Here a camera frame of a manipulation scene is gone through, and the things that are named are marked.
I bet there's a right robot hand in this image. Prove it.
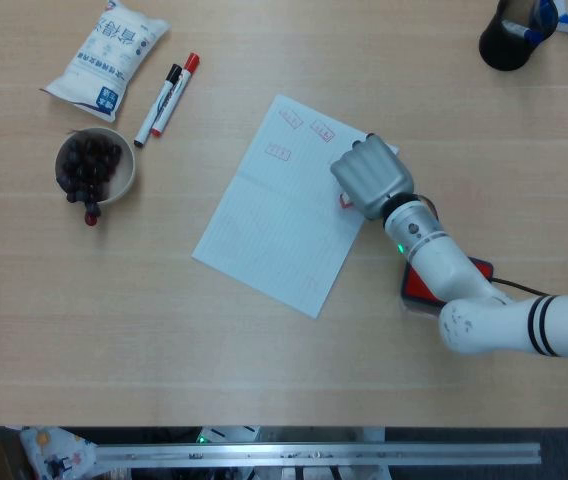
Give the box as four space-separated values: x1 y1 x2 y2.
329 132 416 222

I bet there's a white paper sheet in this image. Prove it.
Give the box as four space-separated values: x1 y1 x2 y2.
191 94 400 320

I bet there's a red ink pad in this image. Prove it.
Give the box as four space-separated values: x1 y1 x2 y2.
400 256 495 318

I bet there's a black pen holder cup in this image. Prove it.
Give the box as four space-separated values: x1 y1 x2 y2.
478 0 560 72

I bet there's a blue and white pen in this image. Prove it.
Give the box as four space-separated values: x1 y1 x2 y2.
501 19 541 43

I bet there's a red capped whiteboard marker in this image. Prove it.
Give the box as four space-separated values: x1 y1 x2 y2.
150 52 202 139

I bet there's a black capped whiteboard marker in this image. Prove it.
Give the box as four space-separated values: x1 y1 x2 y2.
133 63 183 149

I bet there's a beige bowl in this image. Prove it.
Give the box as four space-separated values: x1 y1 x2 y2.
54 126 137 207

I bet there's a dark grape bunch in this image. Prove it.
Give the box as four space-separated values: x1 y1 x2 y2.
58 129 123 228

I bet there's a white snack bag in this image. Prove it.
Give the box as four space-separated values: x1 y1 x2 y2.
39 0 172 124

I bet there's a patterned white bag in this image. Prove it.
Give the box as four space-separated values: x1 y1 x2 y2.
18 425 99 480

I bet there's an aluminium rail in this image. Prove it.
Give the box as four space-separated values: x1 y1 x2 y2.
94 441 542 468

